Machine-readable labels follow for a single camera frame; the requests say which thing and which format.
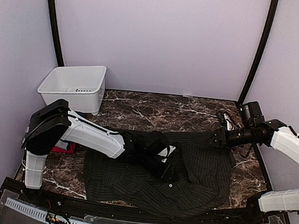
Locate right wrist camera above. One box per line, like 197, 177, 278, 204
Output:
216, 111, 241, 131

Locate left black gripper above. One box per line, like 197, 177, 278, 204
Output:
137, 151, 181, 184

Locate white plastic bin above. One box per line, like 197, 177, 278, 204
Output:
37, 65, 107, 115

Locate left black frame post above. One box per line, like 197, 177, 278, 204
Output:
47, 0, 65, 67

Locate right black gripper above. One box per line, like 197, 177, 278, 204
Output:
202, 120, 256, 154

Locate folded red t-shirt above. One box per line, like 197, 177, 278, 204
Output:
52, 143, 76, 154

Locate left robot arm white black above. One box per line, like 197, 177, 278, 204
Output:
22, 99, 178, 205

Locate black curved front rail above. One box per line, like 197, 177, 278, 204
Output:
2, 177, 288, 224

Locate black frame post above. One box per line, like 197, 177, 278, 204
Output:
237, 0, 279, 105
47, 0, 65, 67

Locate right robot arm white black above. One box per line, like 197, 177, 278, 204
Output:
207, 101, 299, 224

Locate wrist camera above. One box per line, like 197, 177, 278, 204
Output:
216, 111, 241, 131
158, 145, 178, 163

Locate right black frame post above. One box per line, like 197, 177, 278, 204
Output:
237, 0, 279, 105

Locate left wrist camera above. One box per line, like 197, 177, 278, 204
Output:
158, 145, 178, 163

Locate black clothes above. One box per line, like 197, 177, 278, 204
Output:
83, 132, 233, 220

